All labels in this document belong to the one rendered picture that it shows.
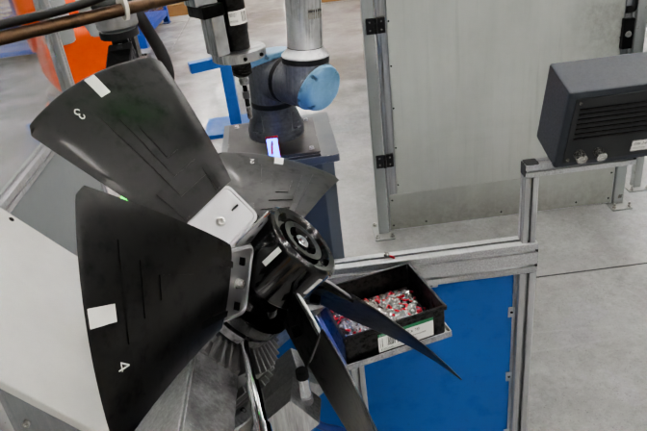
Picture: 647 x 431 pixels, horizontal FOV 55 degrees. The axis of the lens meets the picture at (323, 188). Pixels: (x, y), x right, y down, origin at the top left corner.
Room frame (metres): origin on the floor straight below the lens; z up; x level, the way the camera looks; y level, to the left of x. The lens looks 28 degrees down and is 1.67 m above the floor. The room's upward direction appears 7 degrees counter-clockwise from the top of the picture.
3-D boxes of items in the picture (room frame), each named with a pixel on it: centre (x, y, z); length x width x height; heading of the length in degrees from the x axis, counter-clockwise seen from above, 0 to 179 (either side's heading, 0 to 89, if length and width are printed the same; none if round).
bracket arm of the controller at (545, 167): (1.16, -0.54, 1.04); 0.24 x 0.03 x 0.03; 90
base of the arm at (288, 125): (1.58, 0.11, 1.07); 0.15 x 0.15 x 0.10
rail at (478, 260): (1.16, -0.01, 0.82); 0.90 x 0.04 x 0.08; 90
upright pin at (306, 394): (0.68, 0.06, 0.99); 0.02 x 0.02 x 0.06
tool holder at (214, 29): (0.79, 0.09, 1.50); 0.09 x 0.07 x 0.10; 125
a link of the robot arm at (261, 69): (1.58, 0.10, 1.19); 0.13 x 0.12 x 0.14; 42
